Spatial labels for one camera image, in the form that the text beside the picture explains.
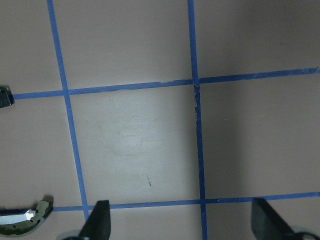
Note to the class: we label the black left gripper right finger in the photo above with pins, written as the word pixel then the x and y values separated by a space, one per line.
pixel 267 224

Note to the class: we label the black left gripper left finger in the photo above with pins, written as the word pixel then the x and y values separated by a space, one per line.
pixel 98 224

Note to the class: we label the olive curved brake shoe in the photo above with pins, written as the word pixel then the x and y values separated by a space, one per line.
pixel 16 223

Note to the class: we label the small black plastic part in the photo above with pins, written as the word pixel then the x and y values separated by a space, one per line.
pixel 6 97

